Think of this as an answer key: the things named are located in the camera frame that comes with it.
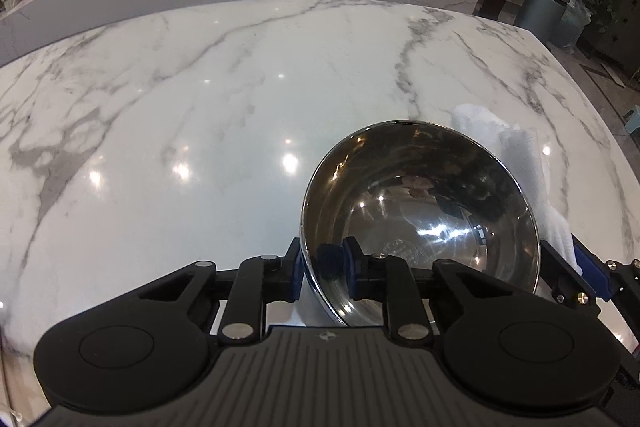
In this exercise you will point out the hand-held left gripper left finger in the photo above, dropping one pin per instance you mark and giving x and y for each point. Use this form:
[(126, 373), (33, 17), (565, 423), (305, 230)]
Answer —
[(298, 267)]

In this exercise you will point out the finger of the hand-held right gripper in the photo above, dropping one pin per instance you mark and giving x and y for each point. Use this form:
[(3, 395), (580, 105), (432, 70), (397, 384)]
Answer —
[(590, 267)]

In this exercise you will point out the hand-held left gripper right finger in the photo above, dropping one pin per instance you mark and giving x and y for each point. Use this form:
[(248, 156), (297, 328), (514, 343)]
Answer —
[(352, 267)]

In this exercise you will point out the blue steel bowl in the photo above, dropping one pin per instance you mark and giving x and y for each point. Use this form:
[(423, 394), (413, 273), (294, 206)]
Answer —
[(425, 187)]

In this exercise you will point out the white paper towel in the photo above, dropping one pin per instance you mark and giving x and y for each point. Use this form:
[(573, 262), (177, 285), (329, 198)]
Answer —
[(520, 152)]

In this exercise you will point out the small blue stool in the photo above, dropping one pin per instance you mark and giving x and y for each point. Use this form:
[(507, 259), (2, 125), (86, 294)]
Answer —
[(632, 119)]

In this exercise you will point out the dark grey cabinet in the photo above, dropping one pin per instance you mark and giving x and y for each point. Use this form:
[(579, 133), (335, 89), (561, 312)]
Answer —
[(617, 49)]

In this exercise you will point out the grey pedal trash can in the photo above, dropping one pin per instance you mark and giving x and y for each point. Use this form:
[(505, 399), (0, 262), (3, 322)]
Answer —
[(542, 14)]

